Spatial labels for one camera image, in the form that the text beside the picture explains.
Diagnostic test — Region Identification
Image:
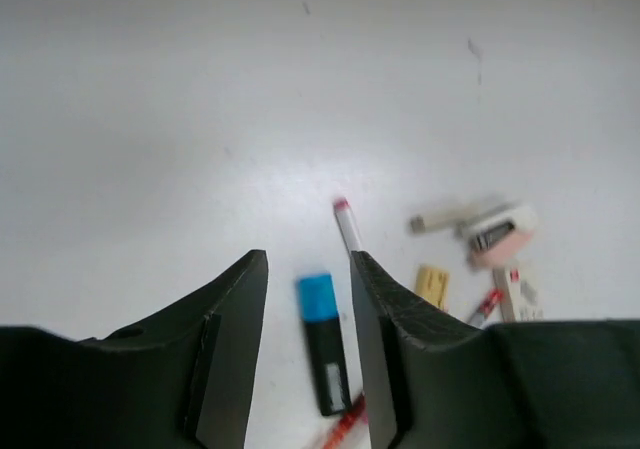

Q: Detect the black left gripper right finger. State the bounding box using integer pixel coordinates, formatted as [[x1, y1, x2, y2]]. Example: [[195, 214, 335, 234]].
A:
[[351, 252, 639, 448]]

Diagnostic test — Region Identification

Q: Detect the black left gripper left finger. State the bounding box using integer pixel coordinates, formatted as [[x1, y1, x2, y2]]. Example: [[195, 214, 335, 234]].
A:
[[1, 250, 268, 448]]

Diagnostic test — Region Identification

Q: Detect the blue cap black highlighter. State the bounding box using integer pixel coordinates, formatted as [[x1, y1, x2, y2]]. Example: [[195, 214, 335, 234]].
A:
[[295, 273, 351, 417]]

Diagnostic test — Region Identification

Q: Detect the white marker pink cap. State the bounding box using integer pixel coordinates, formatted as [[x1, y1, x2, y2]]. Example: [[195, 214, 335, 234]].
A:
[[333, 198, 362, 254]]

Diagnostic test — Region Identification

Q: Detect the yellow eraser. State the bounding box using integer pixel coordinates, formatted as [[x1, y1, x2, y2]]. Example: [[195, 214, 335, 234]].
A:
[[415, 265, 450, 312]]

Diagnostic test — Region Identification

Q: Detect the red gel pen refill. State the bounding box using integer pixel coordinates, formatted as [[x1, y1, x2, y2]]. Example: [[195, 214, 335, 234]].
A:
[[467, 288, 503, 328]]

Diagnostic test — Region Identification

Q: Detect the pink white stapler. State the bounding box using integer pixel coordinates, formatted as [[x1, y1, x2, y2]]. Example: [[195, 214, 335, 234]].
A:
[[458, 201, 539, 270]]

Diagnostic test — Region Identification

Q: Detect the long grey eraser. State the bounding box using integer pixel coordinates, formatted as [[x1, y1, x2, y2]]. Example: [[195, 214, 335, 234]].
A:
[[408, 208, 470, 234]]

